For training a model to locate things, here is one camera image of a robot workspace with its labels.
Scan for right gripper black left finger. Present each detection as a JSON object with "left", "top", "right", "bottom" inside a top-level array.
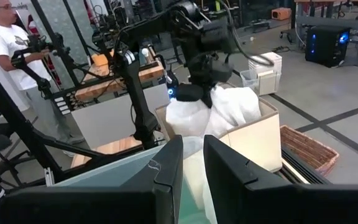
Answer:
[{"left": 0, "top": 134, "right": 185, "bottom": 224}]

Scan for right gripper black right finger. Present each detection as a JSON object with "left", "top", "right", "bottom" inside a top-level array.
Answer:
[{"left": 203, "top": 134, "right": 358, "bottom": 224}]

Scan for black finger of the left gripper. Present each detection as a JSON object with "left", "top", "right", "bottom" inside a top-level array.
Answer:
[{"left": 203, "top": 86, "right": 214, "bottom": 109}]

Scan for white cloth garment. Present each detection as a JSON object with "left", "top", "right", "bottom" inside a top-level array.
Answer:
[
  {"left": 182, "top": 149, "right": 218, "bottom": 224},
  {"left": 165, "top": 85, "right": 262, "bottom": 139}
]

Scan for black device blue light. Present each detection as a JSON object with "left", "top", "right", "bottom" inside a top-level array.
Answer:
[{"left": 165, "top": 71, "right": 180, "bottom": 101}]

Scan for small clear plastic container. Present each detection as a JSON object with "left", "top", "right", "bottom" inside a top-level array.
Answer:
[{"left": 239, "top": 68, "right": 260, "bottom": 91}]

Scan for clear plastic storage bin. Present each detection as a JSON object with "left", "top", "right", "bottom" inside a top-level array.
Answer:
[{"left": 53, "top": 135, "right": 219, "bottom": 224}]

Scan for white stacked bins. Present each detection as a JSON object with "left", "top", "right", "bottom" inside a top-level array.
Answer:
[{"left": 249, "top": 52, "right": 283, "bottom": 96}]

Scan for wicker basket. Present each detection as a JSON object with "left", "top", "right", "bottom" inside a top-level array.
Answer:
[{"left": 280, "top": 124, "right": 340, "bottom": 177}]

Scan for beige fabric box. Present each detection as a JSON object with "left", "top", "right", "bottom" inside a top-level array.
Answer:
[{"left": 154, "top": 82, "right": 283, "bottom": 174}]

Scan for grey partition board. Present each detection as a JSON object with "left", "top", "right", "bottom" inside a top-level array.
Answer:
[{"left": 71, "top": 83, "right": 171, "bottom": 149}]

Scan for orange box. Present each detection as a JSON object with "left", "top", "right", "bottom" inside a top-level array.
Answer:
[{"left": 271, "top": 7, "right": 292, "bottom": 21}]

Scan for wooden workbench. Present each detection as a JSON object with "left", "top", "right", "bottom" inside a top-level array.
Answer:
[{"left": 75, "top": 51, "right": 166, "bottom": 102}]

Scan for black computer tower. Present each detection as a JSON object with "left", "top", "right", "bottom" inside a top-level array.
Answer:
[{"left": 305, "top": 25, "right": 351, "bottom": 68}]

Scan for person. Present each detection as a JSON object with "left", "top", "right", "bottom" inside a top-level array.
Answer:
[{"left": 0, "top": 0, "right": 85, "bottom": 158}]

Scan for black aluminium rig frame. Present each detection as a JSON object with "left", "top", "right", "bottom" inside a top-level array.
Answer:
[{"left": 0, "top": 55, "right": 167, "bottom": 187}]

